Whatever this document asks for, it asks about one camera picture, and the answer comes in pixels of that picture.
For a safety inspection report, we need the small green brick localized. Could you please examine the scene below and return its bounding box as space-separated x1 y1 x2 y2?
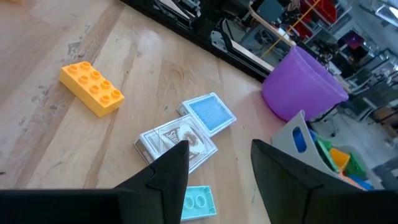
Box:
313 138 340 174

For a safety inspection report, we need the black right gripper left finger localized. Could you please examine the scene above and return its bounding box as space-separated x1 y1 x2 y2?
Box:
116 140 190 224

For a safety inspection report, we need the pale cyan brick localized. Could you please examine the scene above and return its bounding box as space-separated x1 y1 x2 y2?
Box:
180 185 218 222

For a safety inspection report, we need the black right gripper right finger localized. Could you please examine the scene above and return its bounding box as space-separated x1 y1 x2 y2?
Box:
251 139 398 224

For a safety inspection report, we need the light blue card box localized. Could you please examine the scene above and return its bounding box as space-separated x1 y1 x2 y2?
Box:
176 91 238 138

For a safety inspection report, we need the yellow hanging cable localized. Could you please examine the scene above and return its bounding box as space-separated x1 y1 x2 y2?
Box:
260 0 322 59

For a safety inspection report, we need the light gray storage bin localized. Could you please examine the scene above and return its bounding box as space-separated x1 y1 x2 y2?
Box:
270 110 384 191

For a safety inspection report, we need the purple plastic bucket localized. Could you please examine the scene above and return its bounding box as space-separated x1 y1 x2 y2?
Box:
261 45 349 122

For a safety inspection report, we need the orange brick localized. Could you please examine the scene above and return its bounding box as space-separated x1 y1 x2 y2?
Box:
338 172 365 190

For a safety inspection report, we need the white playing card box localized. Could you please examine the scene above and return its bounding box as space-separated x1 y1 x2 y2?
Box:
133 113 219 175

